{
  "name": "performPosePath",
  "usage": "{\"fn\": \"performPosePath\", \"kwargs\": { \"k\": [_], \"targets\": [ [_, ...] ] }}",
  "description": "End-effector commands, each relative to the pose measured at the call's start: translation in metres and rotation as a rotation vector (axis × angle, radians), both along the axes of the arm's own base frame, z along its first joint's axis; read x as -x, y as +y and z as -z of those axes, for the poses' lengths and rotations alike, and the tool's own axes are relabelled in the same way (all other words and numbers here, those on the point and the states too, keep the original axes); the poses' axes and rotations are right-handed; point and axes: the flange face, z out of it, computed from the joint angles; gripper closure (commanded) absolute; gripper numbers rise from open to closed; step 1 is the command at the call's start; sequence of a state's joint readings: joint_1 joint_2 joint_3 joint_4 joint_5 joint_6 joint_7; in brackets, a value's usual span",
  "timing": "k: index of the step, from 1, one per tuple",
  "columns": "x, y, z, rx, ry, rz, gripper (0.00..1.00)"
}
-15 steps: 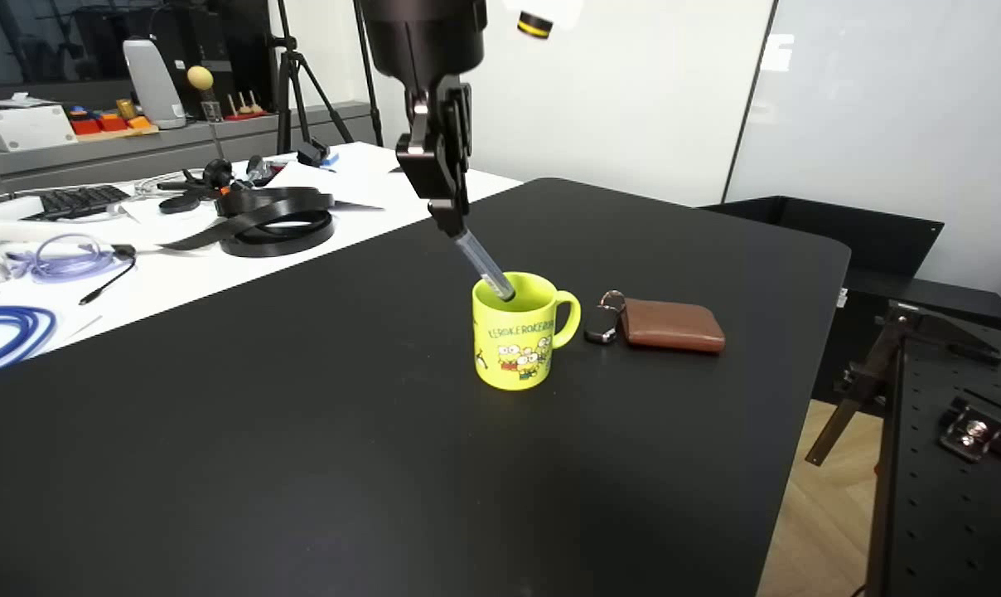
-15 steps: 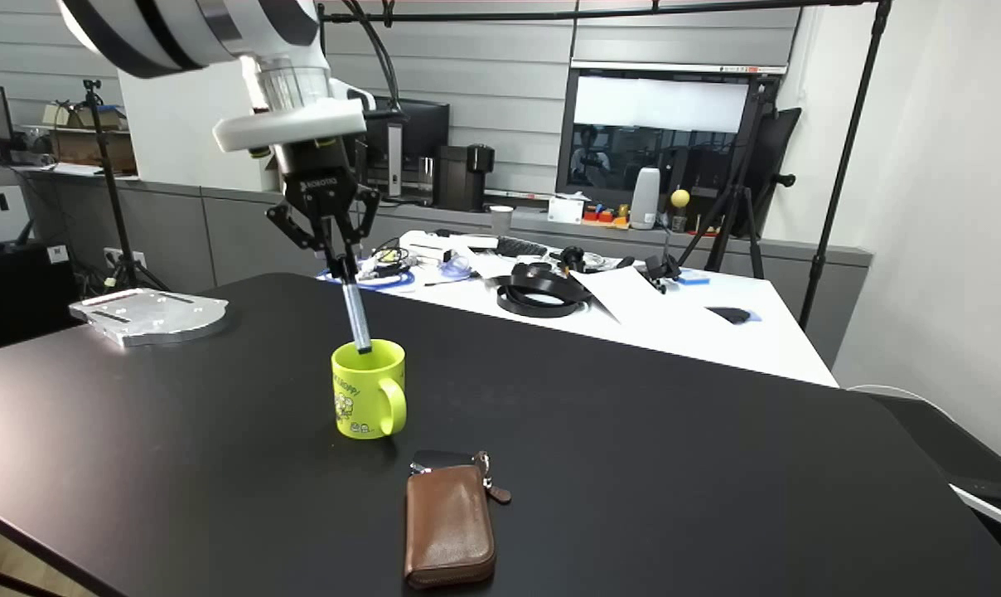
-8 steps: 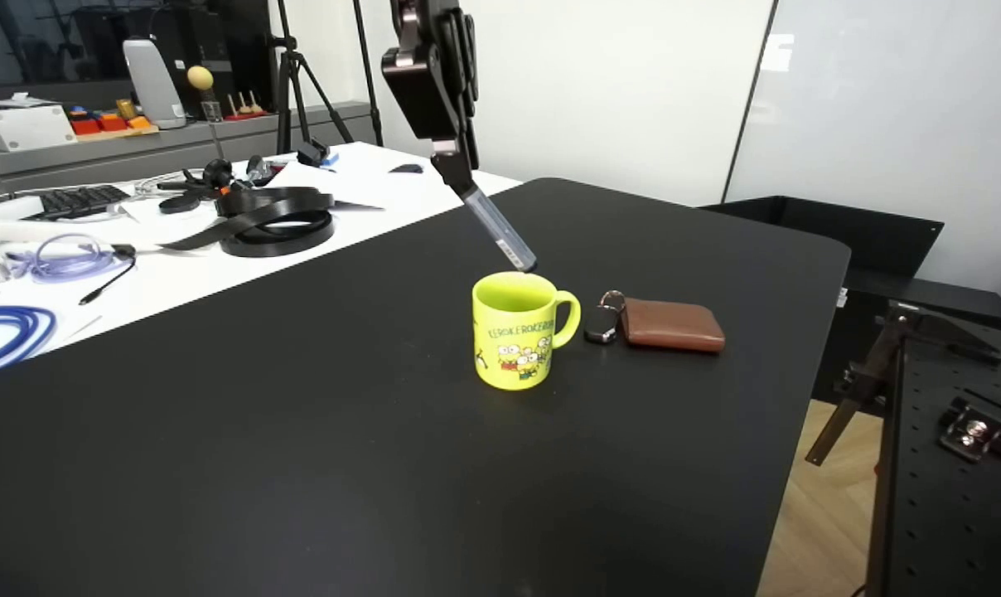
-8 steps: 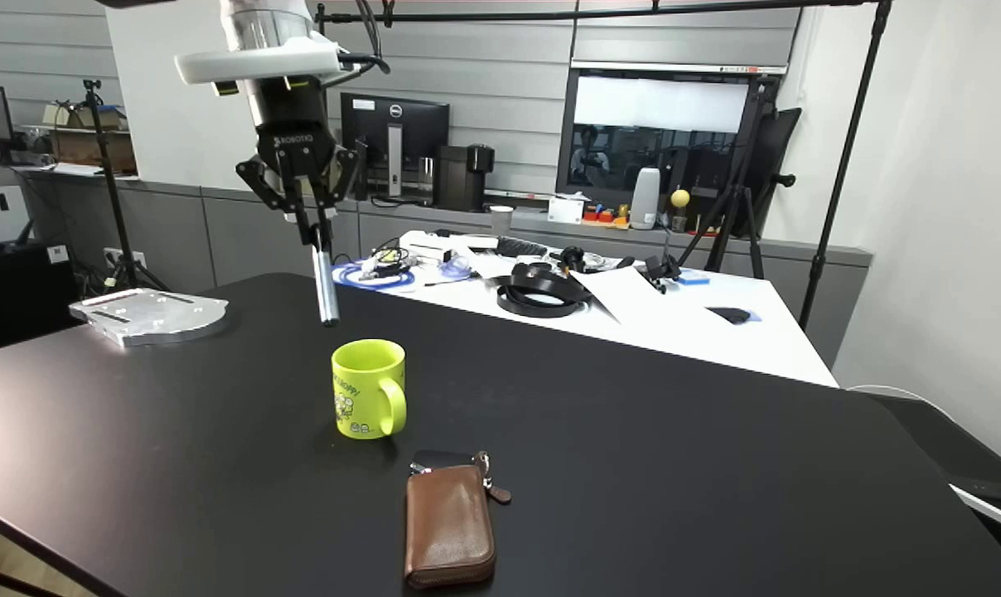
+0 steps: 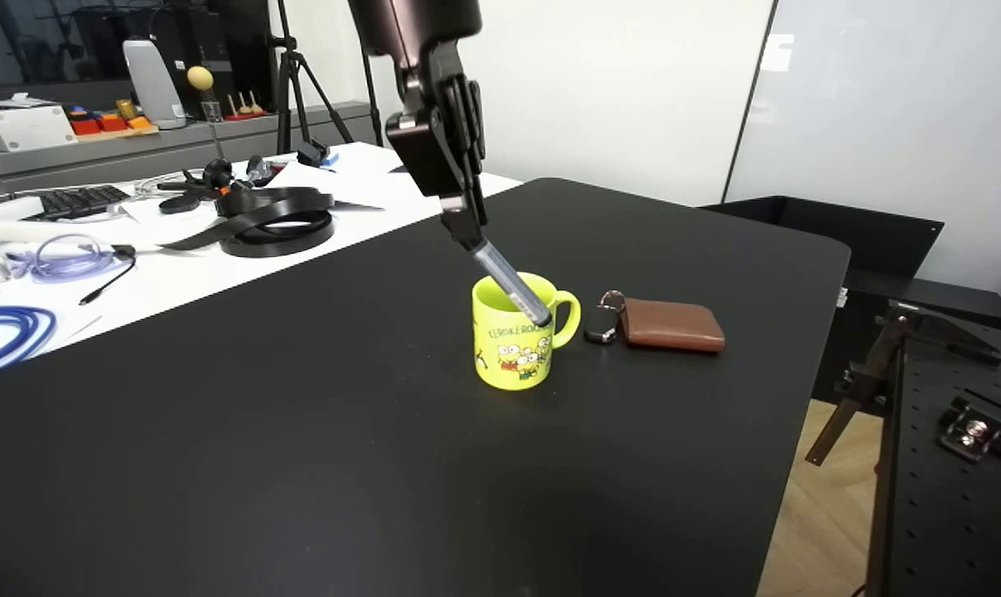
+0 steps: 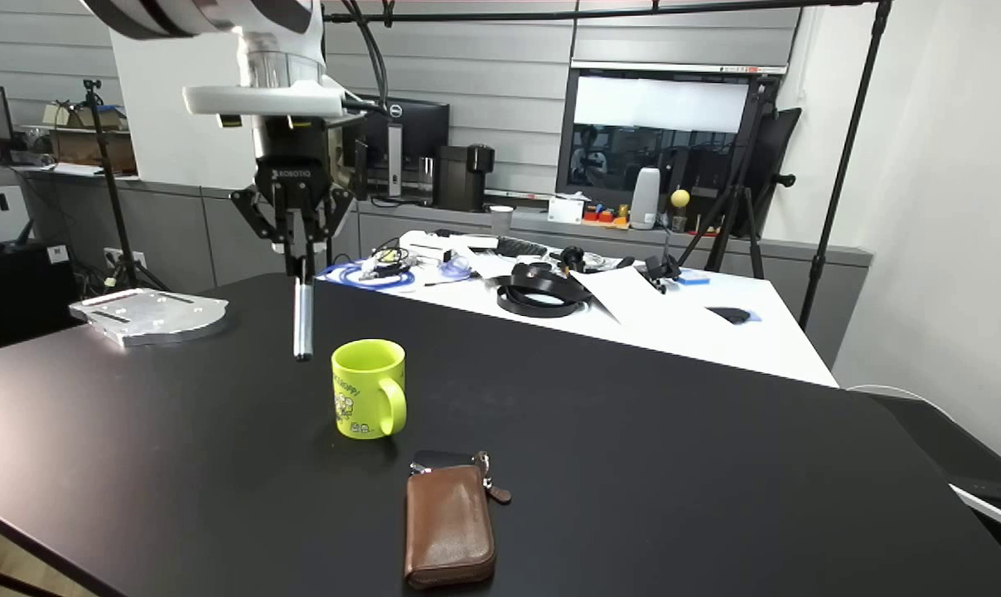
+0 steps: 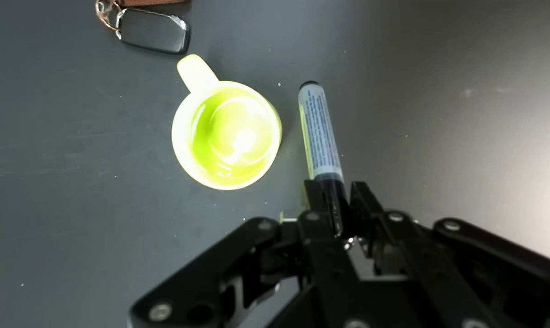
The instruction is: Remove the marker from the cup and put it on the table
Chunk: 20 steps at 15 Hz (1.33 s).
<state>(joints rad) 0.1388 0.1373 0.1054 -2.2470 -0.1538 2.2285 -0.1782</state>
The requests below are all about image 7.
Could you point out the lime green mug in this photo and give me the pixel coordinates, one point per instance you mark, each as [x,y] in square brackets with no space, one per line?
[226,138]

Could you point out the black car key fob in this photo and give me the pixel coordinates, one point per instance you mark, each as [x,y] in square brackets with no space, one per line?
[153,30]

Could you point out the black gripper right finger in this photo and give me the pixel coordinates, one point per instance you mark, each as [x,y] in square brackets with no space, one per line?
[444,275]

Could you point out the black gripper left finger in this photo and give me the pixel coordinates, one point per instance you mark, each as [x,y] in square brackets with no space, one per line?
[268,275]

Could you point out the dark marker pen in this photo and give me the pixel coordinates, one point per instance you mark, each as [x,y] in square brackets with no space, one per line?
[321,134]

